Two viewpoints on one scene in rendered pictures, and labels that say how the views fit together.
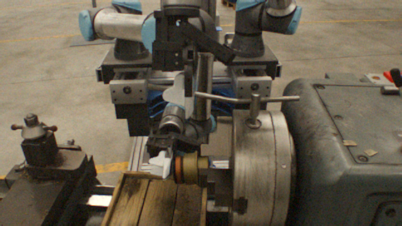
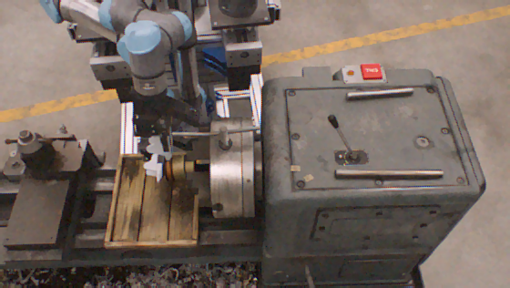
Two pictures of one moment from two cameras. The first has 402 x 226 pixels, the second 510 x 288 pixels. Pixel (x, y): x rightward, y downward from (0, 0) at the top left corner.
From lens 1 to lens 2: 69 cm
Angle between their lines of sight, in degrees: 25
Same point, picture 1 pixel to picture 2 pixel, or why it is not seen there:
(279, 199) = (246, 202)
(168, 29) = (143, 105)
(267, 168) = (236, 183)
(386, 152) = (321, 176)
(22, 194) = (32, 197)
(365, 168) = (300, 194)
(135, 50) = not seen: hidden behind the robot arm
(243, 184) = (218, 195)
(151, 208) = (151, 191)
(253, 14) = not seen: outside the picture
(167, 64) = (146, 132)
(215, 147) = (198, 152)
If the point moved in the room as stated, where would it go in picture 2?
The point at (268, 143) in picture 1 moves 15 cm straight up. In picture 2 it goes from (236, 163) to (234, 131)
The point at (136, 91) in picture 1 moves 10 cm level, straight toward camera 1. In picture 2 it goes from (120, 68) to (124, 87)
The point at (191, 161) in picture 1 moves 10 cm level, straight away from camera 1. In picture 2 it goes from (178, 167) to (178, 139)
